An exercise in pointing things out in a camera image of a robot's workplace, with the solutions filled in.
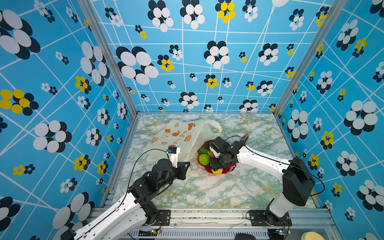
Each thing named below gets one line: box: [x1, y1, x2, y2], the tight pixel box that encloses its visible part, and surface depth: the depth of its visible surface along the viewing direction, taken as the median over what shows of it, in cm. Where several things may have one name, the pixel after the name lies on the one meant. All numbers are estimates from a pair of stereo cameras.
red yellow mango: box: [197, 147, 215, 158], surface depth 93 cm
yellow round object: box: [301, 231, 326, 240], surface depth 68 cm
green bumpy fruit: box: [198, 153, 211, 166], surface depth 88 cm
